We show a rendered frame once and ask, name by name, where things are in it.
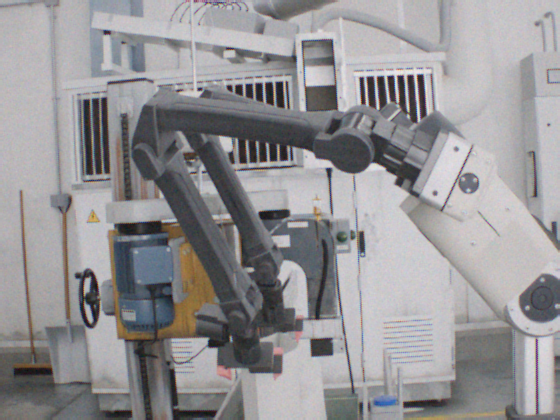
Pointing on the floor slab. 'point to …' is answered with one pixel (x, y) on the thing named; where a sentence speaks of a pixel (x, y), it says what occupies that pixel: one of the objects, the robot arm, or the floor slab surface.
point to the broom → (29, 323)
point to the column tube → (161, 397)
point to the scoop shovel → (68, 335)
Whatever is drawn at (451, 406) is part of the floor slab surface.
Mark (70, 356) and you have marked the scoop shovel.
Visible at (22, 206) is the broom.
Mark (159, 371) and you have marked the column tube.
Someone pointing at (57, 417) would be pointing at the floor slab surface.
